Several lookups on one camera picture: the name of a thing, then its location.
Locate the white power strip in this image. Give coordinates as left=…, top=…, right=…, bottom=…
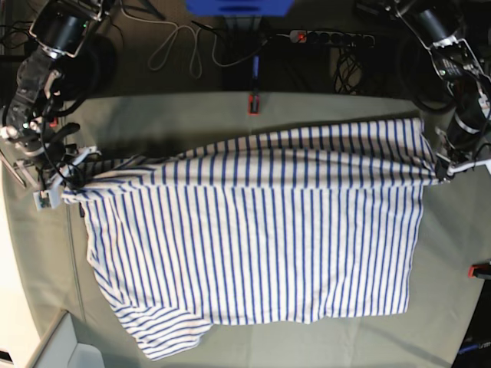
left=288, top=30, right=376, bottom=48

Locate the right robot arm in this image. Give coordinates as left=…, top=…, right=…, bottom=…
left=1, top=1, right=116, bottom=190

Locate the grey looped cable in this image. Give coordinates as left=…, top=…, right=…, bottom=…
left=118, top=0, right=216, bottom=79

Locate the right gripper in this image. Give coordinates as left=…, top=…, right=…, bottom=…
left=13, top=122, right=102, bottom=191

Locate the red black clamp middle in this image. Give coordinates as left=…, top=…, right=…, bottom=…
left=248, top=55, right=260, bottom=115

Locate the black round stand base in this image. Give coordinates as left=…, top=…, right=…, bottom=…
left=65, top=34, right=117, bottom=99

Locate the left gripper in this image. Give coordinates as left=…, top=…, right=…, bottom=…
left=434, top=128, right=490, bottom=182

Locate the blue white striped t-shirt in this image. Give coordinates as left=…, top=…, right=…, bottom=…
left=62, top=118, right=436, bottom=360

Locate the red black clamp right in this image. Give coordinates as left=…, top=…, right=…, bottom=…
left=468, top=261, right=491, bottom=281

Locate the metal rod on table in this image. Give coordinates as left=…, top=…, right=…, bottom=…
left=0, top=151, right=27, bottom=189

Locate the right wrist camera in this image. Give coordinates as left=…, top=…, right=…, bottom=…
left=33, top=190, right=61, bottom=211

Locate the red black clamp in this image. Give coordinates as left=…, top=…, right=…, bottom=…
left=468, top=261, right=491, bottom=281
left=248, top=55, right=260, bottom=115

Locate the white plastic bin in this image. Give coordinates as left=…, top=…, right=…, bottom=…
left=26, top=309, right=105, bottom=368

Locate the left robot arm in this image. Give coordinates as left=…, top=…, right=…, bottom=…
left=386, top=1, right=490, bottom=182

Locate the green table cloth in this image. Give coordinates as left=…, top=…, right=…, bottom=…
left=1, top=92, right=490, bottom=367

